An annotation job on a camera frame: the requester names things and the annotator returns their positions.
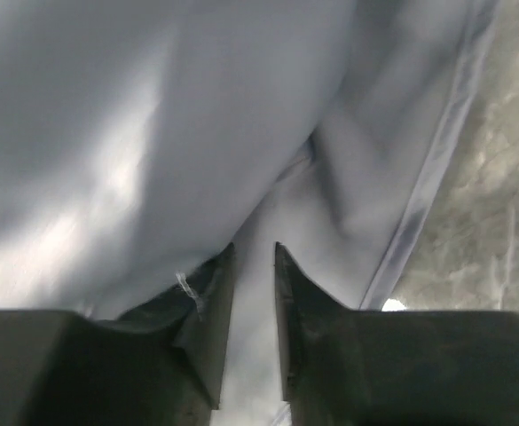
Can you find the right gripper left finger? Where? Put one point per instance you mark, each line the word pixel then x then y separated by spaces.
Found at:
pixel 161 363

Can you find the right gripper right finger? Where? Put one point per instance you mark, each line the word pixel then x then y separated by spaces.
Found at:
pixel 347 367

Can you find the grey pillowcase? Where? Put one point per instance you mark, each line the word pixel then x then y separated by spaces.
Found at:
pixel 139 138

